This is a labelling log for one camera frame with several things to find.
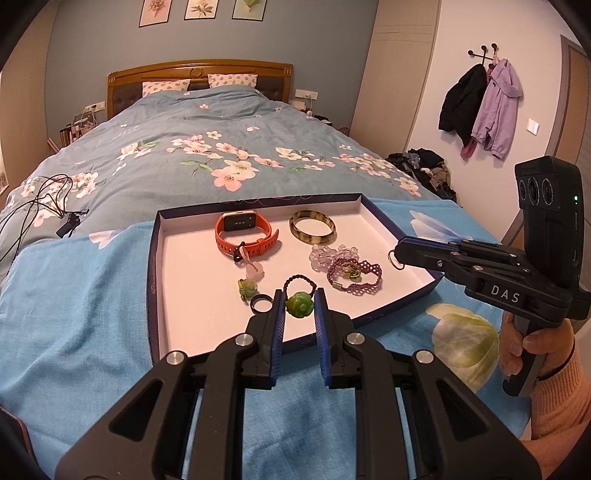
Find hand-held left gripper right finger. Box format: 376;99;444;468
314;293;542;480

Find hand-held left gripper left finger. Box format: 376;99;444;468
54;288;286;480

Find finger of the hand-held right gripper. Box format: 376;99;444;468
396;237;486;288
417;236;528;261

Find green flower black cord bracelet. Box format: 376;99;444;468
283;274;319;319

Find purple beaded bracelet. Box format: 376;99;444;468
326;258;383;296

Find pink pendant cord bracelet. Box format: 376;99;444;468
235;242;267;282

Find clear crystal bead bracelet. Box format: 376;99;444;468
308;244;361;271

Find dark blue tray box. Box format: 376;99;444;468
147;192;437;365

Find person's right forearm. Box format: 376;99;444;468
530;342;591;441

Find person's right hand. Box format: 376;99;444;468
500;318;576;381

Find pile of clothes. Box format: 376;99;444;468
385;148;458;201

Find tortoiseshell bangle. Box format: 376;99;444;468
289;210;336;245

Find orange smart watch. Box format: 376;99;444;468
215;210;281;257

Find wooden door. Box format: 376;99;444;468
503;34;591;245

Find purple jacket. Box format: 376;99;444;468
462;58;523;160

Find black coat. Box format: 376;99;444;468
438;64;490;146

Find light blue flower blanket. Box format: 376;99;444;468
0;198;532;480

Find person's pink sweater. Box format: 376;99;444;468
521;438;588;480

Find floral blue duvet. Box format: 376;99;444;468
0;85;458;287

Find small-print pillow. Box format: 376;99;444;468
208;73;258;88
142;79;191;97

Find wooden bed headboard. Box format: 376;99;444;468
107;61;294;121

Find bedside clutter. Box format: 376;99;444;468
58;111;98;148

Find framed flower picture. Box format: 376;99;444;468
232;0;267;20
185;0;219;20
140;0;172;26

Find wall coat hook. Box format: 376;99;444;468
468;43;502;65

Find black cables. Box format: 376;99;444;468
0;174;89;259

